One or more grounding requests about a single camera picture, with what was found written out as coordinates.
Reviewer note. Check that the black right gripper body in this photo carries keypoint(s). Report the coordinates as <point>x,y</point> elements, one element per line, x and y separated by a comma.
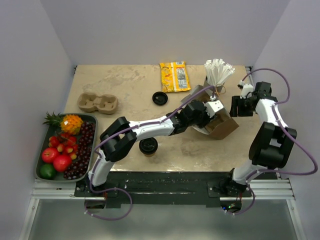
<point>244,109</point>

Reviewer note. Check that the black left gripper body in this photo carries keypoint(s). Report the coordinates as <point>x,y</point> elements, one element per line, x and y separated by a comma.
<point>203,119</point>

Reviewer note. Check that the brown paper bag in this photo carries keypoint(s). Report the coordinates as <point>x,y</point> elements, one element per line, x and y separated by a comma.
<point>223,130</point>

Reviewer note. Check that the black cup lid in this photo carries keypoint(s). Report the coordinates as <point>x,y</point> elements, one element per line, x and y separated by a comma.
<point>148,145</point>
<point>160,98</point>

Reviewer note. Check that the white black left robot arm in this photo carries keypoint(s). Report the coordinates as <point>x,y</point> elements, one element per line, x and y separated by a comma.
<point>119,138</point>

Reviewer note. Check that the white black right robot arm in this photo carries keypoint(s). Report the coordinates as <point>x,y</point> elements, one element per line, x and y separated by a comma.
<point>270,148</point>

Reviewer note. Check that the grey straw holder cup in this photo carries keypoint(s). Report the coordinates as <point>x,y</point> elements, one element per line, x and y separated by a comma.
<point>214,88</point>

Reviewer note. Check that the yellow snack bag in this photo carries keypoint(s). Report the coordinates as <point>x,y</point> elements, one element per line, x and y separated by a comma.
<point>174,77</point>

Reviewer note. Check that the orange horned melon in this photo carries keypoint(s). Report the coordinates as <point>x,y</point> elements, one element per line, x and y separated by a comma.
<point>71,124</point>

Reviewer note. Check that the purple grapes bunch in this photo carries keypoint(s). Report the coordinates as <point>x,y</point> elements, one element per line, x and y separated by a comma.
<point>81,151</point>

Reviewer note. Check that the red strawberries cluster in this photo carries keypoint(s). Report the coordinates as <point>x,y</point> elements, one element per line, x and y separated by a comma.
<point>65,144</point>

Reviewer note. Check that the small pineapple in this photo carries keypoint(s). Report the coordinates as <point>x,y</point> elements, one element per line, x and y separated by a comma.
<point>53,119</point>

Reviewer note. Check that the red apple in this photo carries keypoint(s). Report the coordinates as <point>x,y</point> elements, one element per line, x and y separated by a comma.
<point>61,163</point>
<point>49,155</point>

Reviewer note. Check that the green fruit tray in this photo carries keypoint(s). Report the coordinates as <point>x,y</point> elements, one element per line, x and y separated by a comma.
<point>52,130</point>

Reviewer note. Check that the green lime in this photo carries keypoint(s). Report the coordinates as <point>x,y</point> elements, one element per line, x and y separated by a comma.
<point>47,171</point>

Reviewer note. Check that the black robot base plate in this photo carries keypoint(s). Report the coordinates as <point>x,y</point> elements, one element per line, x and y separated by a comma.
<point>163,188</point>

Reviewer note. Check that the aluminium frame rail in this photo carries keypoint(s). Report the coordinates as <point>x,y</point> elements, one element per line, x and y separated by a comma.
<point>45,207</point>

